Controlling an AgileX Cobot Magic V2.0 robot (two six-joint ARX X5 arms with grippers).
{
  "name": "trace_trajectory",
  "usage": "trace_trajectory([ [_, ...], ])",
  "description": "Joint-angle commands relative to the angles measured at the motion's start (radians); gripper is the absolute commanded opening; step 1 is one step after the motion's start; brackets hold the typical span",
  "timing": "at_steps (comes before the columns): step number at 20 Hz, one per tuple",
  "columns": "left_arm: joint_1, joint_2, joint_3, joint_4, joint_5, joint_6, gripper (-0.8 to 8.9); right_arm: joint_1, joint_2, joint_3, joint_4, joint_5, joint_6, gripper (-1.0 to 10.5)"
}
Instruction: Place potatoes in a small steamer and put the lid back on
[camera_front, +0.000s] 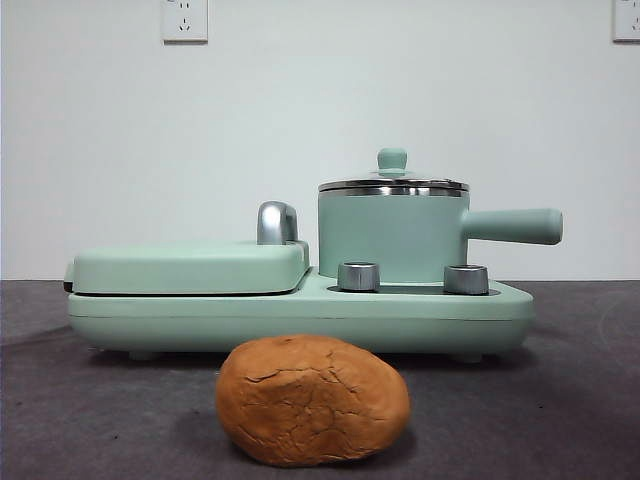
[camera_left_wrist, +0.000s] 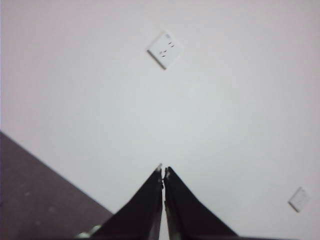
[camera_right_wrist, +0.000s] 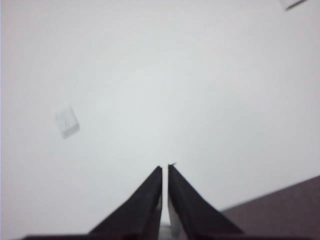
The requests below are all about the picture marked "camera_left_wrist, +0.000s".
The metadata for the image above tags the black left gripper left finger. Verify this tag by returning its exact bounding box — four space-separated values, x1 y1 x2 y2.
91 163 164 238

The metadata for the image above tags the white wall socket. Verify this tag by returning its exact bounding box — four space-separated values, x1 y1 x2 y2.
287 186 312 213
146 30 184 71

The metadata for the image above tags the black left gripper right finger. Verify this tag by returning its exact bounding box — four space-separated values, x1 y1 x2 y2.
163 166 239 239

